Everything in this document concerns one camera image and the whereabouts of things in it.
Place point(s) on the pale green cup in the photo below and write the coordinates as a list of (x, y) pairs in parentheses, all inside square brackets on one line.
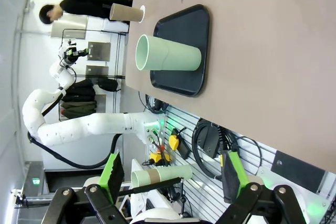
[(178, 172), (139, 179), (178, 56)]

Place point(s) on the black clothes rack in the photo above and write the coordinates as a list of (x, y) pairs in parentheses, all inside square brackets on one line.
[(117, 51)]

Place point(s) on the olive jackets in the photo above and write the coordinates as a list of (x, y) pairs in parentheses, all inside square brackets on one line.
[(78, 110)]

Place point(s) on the black plastic tray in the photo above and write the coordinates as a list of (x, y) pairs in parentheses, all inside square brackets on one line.
[(183, 24)]

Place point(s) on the beige wall panel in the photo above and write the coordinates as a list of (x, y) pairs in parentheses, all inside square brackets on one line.
[(68, 26)]

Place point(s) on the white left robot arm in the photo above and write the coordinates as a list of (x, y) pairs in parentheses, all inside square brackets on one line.
[(65, 129)]

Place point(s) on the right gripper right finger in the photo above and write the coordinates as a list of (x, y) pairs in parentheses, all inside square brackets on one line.
[(233, 179)]

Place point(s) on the black mounting box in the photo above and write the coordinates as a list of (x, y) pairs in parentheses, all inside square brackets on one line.
[(210, 142)]

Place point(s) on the black power adapter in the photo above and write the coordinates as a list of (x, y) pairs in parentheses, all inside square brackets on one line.
[(185, 148)]

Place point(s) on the bystander in black clothes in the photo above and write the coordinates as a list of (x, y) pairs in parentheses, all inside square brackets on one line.
[(89, 3)]

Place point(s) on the black bag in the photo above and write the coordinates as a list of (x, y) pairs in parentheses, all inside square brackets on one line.
[(107, 85)]

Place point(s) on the light tan cup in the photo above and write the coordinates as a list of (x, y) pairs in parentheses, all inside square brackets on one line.
[(126, 12)]

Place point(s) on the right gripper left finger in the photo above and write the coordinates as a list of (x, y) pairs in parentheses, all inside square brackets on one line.
[(107, 179)]

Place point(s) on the yellow emergency stop button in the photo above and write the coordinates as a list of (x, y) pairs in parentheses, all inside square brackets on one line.
[(174, 142)]

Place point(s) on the black rod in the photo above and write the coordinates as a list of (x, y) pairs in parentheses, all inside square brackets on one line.
[(152, 186)]

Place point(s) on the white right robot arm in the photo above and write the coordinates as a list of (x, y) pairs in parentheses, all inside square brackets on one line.
[(257, 179)]

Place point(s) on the black jackets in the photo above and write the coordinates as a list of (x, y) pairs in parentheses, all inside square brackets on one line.
[(78, 90)]

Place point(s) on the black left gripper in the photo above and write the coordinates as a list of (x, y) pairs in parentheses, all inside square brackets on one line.
[(71, 56)]

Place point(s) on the black table bracket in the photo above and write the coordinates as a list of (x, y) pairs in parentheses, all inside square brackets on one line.
[(296, 171)]

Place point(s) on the grey wall panel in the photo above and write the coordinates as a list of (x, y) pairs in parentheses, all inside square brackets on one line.
[(97, 71), (98, 51)]

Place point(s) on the grey slatted base panel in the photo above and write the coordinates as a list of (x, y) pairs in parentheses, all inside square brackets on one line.
[(204, 203)]

